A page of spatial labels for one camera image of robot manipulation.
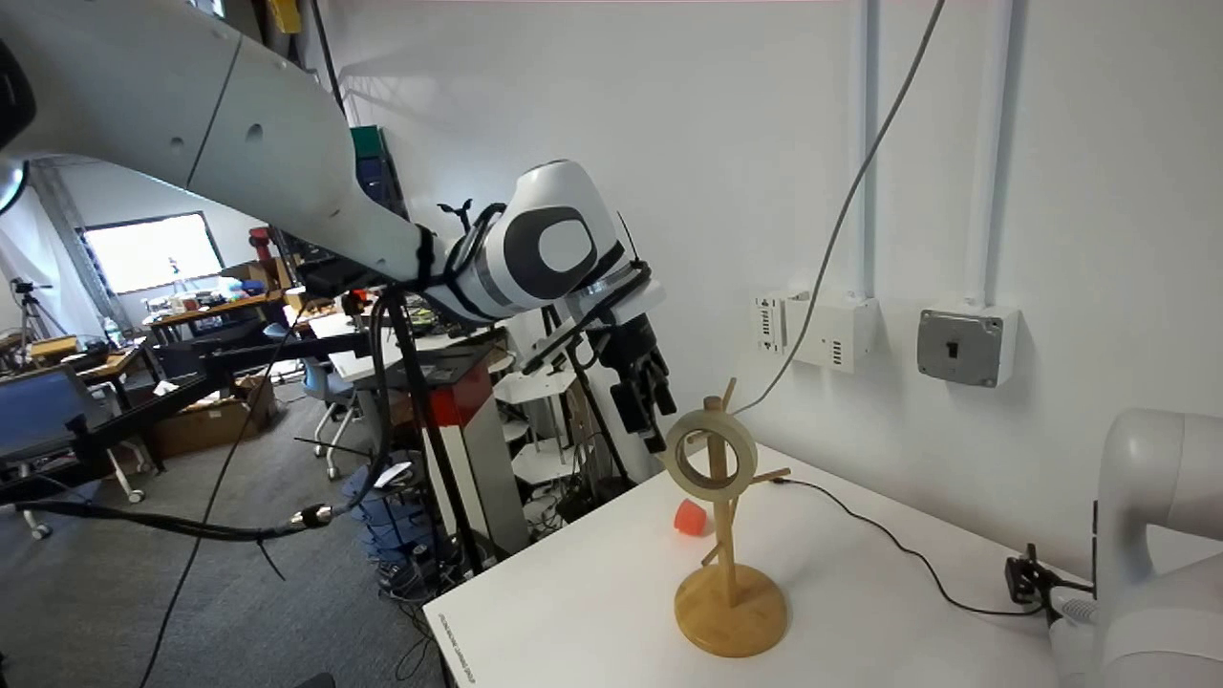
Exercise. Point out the white wall conduit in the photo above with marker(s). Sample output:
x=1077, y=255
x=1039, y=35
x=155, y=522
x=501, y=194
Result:
x=862, y=143
x=989, y=143

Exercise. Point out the cluttered wooden desk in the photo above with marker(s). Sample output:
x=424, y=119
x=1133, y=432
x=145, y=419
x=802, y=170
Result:
x=215, y=311

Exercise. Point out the grey wall switch box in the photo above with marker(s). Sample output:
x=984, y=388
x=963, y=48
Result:
x=965, y=346

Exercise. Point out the white and red cabinet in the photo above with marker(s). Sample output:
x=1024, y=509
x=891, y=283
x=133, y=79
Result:
x=473, y=449

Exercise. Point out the white wall electrical box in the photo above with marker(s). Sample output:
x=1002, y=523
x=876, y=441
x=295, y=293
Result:
x=841, y=330

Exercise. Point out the roll of masking tape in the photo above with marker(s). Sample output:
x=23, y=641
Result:
x=676, y=468

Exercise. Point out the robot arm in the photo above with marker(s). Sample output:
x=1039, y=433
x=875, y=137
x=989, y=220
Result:
x=287, y=162

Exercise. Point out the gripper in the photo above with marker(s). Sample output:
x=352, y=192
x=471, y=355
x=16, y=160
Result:
x=623, y=349

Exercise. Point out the office chair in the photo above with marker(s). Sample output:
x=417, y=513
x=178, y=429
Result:
x=330, y=401

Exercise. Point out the white robot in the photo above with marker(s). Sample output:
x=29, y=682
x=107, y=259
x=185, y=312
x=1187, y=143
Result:
x=1161, y=592

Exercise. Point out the wooden mug tree stand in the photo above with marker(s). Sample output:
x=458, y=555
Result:
x=731, y=612

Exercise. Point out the stack of green blue crates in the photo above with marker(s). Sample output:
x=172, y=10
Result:
x=375, y=172

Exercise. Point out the window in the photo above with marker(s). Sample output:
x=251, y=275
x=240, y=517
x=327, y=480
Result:
x=153, y=253

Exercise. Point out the camera on tripod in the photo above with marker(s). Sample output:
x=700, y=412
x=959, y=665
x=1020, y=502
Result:
x=31, y=311

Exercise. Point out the small orange cup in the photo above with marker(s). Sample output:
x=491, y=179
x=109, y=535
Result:
x=690, y=518

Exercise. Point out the black plug connector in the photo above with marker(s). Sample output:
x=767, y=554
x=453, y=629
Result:
x=1024, y=578

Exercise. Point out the cardboard box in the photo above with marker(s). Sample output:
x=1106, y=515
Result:
x=205, y=425

